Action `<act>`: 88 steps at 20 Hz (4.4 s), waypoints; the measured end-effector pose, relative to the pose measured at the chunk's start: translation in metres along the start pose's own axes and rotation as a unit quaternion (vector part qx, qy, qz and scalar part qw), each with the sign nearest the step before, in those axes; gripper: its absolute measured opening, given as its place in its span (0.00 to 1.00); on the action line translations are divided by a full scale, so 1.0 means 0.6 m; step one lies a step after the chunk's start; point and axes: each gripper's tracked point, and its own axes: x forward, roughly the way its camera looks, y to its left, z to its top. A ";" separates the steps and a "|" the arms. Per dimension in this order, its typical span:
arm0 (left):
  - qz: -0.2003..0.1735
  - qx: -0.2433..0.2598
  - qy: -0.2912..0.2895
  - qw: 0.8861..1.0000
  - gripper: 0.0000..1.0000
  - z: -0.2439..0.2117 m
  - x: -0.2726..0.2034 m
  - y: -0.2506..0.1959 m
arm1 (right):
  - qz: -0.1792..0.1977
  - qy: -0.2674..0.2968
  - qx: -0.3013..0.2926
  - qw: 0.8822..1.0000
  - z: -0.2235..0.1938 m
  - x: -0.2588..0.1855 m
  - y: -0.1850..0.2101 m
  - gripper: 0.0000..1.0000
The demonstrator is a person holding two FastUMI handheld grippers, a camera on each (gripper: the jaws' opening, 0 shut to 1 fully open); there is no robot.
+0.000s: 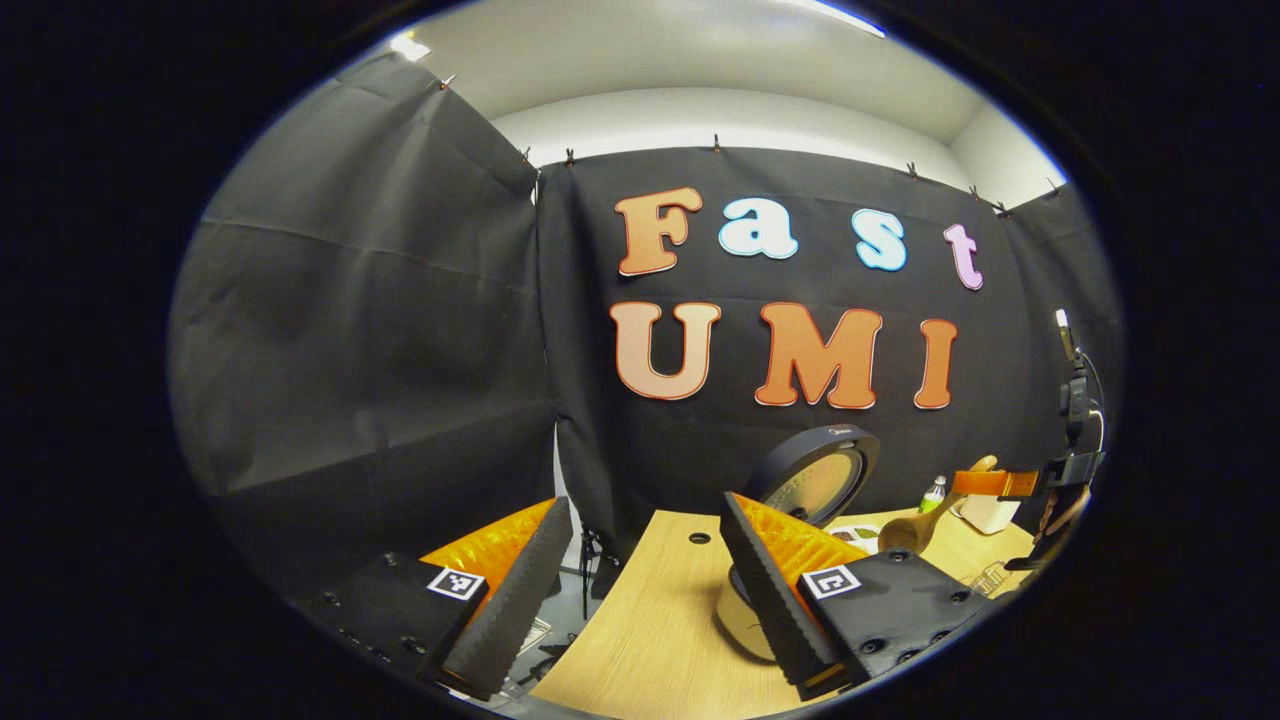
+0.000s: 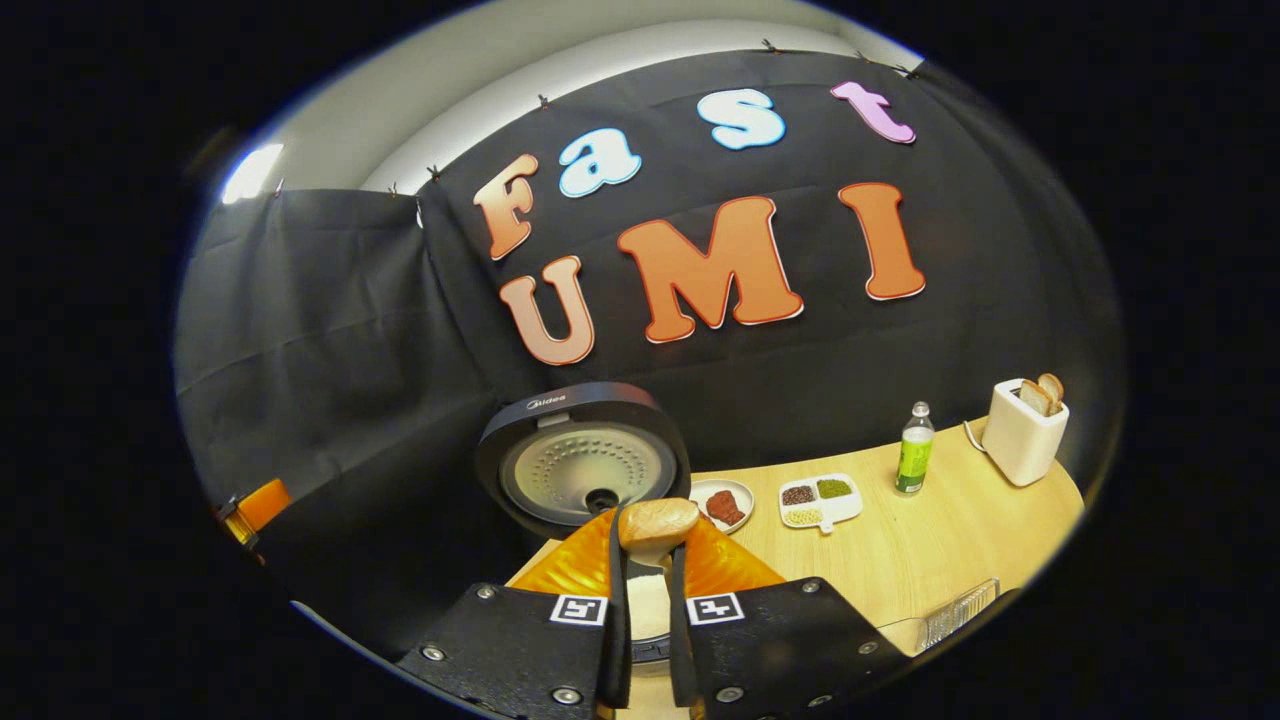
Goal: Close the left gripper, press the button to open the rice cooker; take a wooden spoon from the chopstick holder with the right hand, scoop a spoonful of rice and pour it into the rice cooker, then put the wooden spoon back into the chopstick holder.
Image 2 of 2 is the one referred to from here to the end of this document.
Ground black backdrop cloth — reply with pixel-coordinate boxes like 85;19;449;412
172;50;1126;661

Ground green drink bottle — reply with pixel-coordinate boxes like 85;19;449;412
895;401;936;496

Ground white divided grain dish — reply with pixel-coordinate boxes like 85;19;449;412
778;473;864;534

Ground white round plate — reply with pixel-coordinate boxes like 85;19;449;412
688;478;756;535

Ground wooden spoon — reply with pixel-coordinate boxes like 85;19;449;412
617;497;701;571

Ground clear chopstick holder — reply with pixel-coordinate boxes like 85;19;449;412
915;577;1001;653

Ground black rice cooker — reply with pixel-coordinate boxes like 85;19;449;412
475;381;694;666

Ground white toaster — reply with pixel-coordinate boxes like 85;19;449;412
982;378;1071;488

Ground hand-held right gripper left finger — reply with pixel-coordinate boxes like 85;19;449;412
395;505;633;720

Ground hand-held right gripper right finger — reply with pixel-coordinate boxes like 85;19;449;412
668;515;881;720

